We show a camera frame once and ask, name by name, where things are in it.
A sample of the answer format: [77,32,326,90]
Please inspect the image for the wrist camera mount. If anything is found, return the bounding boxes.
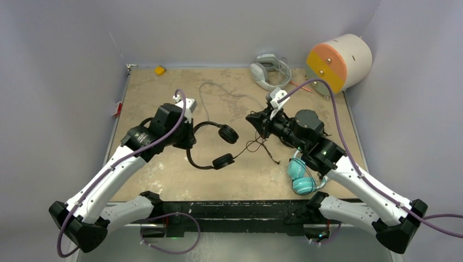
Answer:
[173,95,197,123]
[265,88,289,120]

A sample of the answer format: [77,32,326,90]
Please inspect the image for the red tag on wall edge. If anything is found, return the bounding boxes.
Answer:
[112,102,123,117]

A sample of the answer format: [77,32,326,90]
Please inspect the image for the orange pen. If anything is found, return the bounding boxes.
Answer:
[290,81,313,93]

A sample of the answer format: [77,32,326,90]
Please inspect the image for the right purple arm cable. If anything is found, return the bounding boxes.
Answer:
[276,79,463,247]

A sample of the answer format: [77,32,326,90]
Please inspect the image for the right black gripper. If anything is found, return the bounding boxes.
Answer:
[246,106,307,152]

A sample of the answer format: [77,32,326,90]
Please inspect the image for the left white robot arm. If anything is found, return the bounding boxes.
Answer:
[49,99,197,258]

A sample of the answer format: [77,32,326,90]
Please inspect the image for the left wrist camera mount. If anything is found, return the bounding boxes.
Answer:
[173,95,197,123]

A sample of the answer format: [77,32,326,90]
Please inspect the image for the round pastel drawer box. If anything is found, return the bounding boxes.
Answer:
[305,34,373,94]

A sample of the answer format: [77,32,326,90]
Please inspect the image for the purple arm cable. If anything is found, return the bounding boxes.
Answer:
[56,88,201,258]
[276,79,463,247]

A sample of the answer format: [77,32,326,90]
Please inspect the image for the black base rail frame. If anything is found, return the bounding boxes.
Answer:
[75,196,363,240]

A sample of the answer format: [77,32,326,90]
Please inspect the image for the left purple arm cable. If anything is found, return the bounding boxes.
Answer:
[56,88,201,258]

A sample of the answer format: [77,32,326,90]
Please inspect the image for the small yellow block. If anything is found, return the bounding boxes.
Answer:
[154,65,167,76]

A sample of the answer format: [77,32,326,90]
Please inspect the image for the grey headphone cable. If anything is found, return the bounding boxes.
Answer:
[198,82,265,126]

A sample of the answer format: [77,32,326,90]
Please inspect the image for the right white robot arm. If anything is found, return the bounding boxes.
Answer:
[246,109,428,254]

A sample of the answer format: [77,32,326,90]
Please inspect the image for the teal cat-ear headphones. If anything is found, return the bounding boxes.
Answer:
[287,150,328,195]

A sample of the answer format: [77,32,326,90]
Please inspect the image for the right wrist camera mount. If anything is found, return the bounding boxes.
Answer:
[265,88,289,120]

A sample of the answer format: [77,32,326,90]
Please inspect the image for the black over-ear headphones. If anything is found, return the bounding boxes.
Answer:
[186,121,281,171]

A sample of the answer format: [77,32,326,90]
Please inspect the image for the white grey headphones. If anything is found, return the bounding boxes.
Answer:
[250,53,292,92]

